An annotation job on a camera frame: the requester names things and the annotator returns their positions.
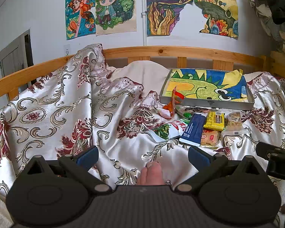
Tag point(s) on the floral satin bedspread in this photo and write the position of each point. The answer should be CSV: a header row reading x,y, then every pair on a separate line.
x,y
78,106

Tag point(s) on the yellow snack bar packet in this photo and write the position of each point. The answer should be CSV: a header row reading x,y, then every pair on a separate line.
x,y
215,121

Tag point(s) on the person's left hand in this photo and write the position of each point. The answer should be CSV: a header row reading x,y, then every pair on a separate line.
x,y
151,175

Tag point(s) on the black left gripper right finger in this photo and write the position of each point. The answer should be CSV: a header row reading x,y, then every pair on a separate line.
x,y
229,191

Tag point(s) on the rice cracker clear packet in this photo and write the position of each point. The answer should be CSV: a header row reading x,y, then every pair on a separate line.
x,y
210,138

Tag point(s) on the white wall pipe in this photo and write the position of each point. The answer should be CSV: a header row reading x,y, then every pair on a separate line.
x,y
144,22

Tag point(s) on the swirly sun drawing poster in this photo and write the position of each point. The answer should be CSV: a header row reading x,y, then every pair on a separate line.
x,y
163,15

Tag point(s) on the orange red clear snack bag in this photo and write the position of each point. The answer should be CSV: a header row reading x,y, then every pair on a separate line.
x,y
176,99

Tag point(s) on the white green seaweed snack bag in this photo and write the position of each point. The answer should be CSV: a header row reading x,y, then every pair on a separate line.
x,y
171,130

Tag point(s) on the dark dried fruit packet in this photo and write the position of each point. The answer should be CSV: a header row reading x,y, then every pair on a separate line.
x,y
181,109

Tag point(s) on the blond boy drawing poster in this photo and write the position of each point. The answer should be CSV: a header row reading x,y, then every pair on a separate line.
x,y
115,16

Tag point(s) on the landscape flowers drawing poster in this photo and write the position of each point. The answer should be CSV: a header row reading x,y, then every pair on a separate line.
x,y
221,17

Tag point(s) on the navy blue snack packet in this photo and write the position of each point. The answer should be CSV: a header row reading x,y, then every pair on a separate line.
x,y
193,133

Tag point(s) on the pink wrapped candy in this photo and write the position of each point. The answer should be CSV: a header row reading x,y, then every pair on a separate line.
x,y
164,113

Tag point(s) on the cream pillow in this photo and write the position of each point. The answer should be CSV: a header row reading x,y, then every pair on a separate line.
x,y
148,73

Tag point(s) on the mermaid drawing poster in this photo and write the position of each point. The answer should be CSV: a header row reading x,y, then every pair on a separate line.
x,y
79,18

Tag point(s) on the grey shallow tray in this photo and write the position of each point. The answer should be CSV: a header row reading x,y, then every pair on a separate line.
x,y
216,103

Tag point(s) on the dinosaur drawing paper liner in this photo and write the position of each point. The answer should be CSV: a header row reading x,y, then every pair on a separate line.
x,y
206,84

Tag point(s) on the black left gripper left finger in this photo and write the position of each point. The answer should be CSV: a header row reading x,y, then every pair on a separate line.
x,y
55,192

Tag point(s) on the mixed nuts clear packet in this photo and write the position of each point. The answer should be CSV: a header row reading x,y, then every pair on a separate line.
x,y
234,125

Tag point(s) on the grey door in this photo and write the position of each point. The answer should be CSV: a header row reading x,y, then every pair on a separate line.
x,y
17,55

